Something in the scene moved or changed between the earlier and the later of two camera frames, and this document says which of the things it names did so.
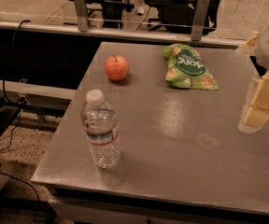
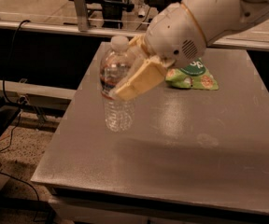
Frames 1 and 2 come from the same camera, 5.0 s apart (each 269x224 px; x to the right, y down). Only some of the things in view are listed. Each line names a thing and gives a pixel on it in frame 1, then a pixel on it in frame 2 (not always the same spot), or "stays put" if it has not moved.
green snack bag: [186, 68] stays put
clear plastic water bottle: [100, 125] to [119, 115]
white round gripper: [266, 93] to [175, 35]
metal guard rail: [176, 36] stays put
